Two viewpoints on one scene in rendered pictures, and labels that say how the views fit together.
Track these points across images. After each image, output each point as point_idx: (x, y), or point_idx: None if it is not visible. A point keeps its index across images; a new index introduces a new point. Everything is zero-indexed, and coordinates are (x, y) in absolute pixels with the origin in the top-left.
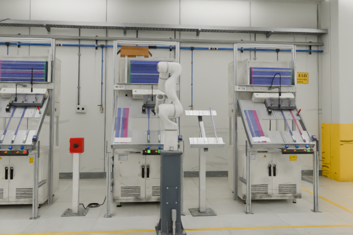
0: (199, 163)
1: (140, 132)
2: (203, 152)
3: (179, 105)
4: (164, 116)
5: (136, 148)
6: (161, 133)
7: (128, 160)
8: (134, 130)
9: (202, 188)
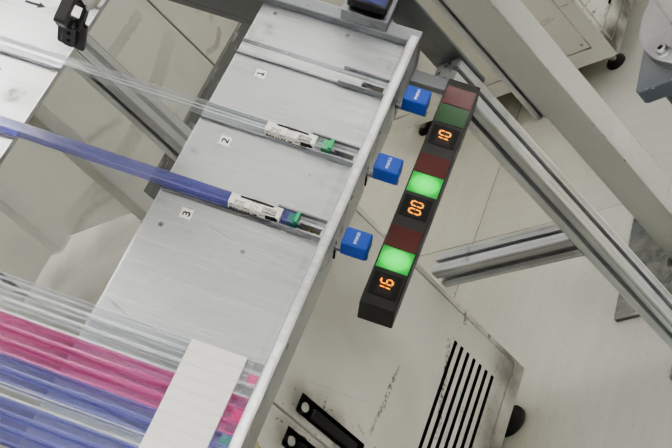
0: (518, 41)
1: (158, 249)
2: None
3: None
4: None
5: (295, 348)
6: (248, 106)
7: None
8: (115, 288)
9: (622, 141)
